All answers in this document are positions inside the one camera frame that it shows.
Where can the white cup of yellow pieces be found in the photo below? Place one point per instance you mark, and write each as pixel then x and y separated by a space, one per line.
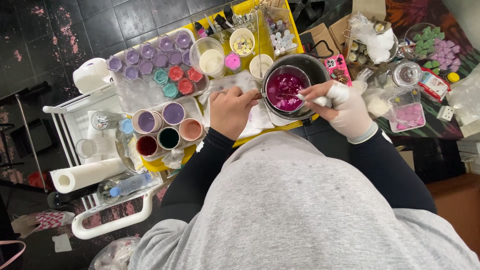
pixel 242 43

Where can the clear organizer with dye bottles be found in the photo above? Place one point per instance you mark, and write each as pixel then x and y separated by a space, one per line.
pixel 221 20

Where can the person's right hand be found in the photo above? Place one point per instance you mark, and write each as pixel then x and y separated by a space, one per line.
pixel 350 112

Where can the tray of pink wax hearts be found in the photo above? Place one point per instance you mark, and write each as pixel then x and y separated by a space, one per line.
pixel 408 116

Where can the stack of white boxes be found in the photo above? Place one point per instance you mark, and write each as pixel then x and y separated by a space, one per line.
pixel 468 146

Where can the empty glass jar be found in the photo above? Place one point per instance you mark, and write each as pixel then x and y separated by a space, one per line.
pixel 107 193

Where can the lavender wax paper cup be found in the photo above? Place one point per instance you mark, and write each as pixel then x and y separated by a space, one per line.
pixel 146 122

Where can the pink wax paper cup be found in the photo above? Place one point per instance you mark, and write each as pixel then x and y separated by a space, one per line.
pixel 191 129

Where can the clear box of white discs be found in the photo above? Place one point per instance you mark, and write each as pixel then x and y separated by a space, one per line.
pixel 284 39

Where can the teal flower candle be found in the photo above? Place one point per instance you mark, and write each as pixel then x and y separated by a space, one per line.
pixel 160 76
pixel 170 90

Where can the printed glass jar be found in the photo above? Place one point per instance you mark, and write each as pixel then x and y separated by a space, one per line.
pixel 105 120

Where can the group of clear flower cups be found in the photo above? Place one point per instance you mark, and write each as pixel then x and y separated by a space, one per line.
pixel 140 95

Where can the glass bowl with white bag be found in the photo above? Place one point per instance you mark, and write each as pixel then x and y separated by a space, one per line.
pixel 375 41

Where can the clear plastic measuring cup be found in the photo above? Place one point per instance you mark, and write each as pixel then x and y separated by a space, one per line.
pixel 208 60

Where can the lidded glass jar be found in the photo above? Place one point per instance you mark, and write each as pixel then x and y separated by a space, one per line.
pixel 407 73

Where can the person's left hand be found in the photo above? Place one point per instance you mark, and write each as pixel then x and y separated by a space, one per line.
pixel 230 112

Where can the cardboard boxes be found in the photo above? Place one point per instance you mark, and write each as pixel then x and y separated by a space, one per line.
pixel 339 28

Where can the group of purple flower candles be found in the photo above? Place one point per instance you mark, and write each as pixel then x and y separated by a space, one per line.
pixel 150 58

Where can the red and white packet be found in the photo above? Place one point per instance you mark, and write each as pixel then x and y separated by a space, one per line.
pixel 435 85

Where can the dark green wax paper cup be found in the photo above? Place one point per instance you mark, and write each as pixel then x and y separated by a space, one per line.
pixel 168 138

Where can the stained white cloth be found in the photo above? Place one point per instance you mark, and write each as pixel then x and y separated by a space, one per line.
pixel 240 80

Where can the dark red wax paper cup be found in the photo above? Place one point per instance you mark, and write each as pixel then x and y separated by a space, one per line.
pixel 147 145

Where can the long thin metal rod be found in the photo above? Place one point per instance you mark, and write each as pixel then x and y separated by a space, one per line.
pixel 258 33

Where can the pink and white patterned bag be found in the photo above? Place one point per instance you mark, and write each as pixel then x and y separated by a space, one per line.
pixel 47 221

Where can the paper towel roll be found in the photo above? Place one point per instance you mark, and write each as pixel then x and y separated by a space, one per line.
pixel 90 174

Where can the person's grey shirt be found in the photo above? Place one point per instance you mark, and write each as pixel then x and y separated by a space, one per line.
pixel 281 210

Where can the large metal pot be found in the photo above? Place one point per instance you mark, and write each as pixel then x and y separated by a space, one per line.
pixel 318 67

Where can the white tray of paper cups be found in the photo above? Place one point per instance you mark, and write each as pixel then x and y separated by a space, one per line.
pixel 193 108

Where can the white plastic appliance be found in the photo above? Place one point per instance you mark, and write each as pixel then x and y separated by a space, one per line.
pixel 90 75

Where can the pile of purple wax shapes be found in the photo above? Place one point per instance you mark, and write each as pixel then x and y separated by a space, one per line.
pixel 448 56

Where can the plain white cup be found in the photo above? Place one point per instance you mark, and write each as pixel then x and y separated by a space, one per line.
pixel 267 62

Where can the black metal stand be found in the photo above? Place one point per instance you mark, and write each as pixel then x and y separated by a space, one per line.
pixel 26 123

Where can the small metal pitcher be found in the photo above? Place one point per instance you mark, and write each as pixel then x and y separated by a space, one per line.
pixel 285 101

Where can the crumpled white tissue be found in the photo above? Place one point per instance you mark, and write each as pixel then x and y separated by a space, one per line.
pixel 173 159

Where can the white paper scrap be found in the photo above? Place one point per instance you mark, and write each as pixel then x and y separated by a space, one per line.
pixel 62 243

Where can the purple wax paper cup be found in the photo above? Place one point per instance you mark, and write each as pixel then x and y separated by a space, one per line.
pixel 173 113

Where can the plastic bag of white wax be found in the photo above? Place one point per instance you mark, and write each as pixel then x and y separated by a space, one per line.
pixel 377 105

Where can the crumpled clear plastic bag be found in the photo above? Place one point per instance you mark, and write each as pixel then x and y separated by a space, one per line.
pixel 114 255

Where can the yellow cap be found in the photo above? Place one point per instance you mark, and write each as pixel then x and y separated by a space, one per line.
pixel 453 77

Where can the red flower candle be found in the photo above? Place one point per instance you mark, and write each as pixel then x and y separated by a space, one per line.
pixel 195 74
pixel 185 86
pixel 176 73

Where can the glass bowl of green wax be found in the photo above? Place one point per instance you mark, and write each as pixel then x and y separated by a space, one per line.
pixel 425 39

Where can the white utility cart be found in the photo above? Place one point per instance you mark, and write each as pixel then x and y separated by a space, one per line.
pixel 112 221

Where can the small pink candle jar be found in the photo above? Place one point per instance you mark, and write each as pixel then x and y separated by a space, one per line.
pixel 232 61

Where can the clear glass cup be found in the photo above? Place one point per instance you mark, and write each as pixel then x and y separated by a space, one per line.
pixel 85 148

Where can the pink phone with stickers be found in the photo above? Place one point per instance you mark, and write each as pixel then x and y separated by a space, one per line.
pixel 337 71

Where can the white tray of candle moulds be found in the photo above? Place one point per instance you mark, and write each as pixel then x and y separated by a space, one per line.
pixel 202 88

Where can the white power socket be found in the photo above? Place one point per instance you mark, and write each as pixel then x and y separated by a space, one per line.
pixel 445 113

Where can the yellow table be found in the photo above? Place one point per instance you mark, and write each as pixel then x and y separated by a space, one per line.
pixel 265 45

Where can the thin metal stirring stick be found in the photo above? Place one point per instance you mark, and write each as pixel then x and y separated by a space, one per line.
pixel 290 95

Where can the blue-capped water bottle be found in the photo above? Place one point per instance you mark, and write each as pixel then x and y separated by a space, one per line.
pixel 131 184

